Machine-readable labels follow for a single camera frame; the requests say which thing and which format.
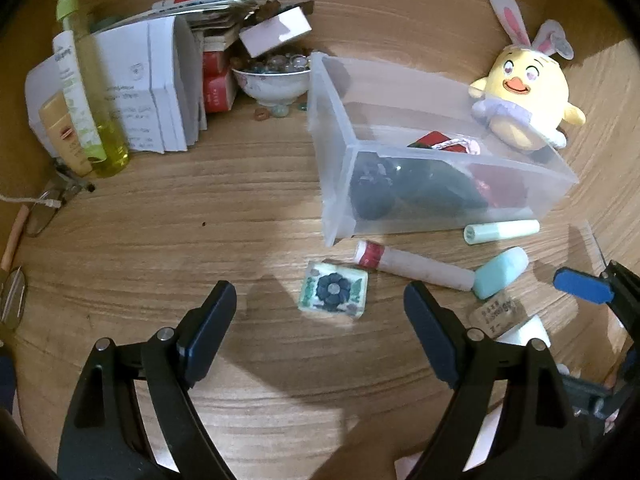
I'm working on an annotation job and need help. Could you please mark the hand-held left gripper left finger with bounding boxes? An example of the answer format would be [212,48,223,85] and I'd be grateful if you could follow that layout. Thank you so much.
[57,281,238,480]

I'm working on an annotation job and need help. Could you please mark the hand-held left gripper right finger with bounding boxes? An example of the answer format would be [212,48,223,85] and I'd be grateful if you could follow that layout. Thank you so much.
[403,281,593,480]

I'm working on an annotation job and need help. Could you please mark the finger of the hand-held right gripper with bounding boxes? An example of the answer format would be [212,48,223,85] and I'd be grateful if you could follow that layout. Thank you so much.
[556,371,627,420]
[553,260,640,321]

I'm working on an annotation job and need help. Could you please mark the white tube with red label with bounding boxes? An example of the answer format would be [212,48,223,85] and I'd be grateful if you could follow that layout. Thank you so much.
[354,239,477,292]

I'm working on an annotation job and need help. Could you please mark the mint blue case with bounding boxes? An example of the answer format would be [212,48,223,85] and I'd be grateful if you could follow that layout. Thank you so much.
[472,246,530,301]

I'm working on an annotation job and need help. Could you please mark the light green tube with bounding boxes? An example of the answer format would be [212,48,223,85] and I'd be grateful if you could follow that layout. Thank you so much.
[462,219,541,246]

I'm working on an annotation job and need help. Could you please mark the square floral tile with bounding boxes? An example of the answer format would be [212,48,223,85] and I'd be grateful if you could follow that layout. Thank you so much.
[299,260,370,320]

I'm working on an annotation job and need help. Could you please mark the dark patterned pouch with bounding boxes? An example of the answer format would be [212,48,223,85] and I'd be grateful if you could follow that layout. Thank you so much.
[350,157,398,221]

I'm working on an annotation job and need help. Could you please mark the red packet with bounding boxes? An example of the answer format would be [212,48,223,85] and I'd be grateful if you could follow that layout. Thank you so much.
[407,130,501,208]

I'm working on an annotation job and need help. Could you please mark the clear plastic storage box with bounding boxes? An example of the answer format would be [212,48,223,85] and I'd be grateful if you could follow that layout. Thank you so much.
[306,51,581,247]

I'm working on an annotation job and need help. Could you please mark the pale pink sachet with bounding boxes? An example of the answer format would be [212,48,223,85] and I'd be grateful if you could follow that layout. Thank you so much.
[394,455,426,480]

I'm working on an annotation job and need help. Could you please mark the yellow chick plush toy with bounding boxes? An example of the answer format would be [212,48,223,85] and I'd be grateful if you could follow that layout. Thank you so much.
[467,0,587,155]

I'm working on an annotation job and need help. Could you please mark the grey metal tool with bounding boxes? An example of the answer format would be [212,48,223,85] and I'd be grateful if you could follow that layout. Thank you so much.
[0,265,29,332]

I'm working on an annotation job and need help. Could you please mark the eyeglasses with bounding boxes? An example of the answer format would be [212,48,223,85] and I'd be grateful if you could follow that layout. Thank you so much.
[24,167,97,239]

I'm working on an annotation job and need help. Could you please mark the wooden stick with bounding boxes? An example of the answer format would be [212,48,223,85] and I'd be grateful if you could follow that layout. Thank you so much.
[0,205,32,271]

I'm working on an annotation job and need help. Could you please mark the red box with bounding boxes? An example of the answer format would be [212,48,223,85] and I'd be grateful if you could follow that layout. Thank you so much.
[204,75,239,113]
[202,50,232,79]

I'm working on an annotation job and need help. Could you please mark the orange cream tube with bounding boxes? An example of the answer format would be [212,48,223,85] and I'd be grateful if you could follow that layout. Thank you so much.
[39,92,95,177]

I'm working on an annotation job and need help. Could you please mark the folded white papers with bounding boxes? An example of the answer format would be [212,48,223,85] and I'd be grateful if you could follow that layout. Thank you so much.
[25,15,208,156]

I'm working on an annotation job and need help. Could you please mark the white bowl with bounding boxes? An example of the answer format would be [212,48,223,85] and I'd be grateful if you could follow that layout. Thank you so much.
[231,65,312,109]

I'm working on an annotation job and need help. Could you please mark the yellow-green spray bottle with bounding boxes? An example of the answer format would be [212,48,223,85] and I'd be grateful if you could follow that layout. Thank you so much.
[54,0,132,178]

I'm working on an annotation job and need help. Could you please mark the pile of glass beads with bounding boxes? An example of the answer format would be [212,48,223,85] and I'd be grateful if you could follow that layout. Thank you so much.
[232,50,311,75]

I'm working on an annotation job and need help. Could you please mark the white green tube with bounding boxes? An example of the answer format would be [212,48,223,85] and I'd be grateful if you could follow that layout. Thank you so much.
[51,30,108,161]

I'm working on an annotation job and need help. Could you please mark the small pink white box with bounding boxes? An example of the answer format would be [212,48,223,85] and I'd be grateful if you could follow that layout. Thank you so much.
[239,4,312,58]

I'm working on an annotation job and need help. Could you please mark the stack of booklets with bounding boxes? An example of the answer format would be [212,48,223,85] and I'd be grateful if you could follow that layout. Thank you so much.
[150,0,261,53]

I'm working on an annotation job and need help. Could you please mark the white cable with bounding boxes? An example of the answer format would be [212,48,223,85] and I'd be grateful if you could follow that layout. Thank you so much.
[0,194,62,208]

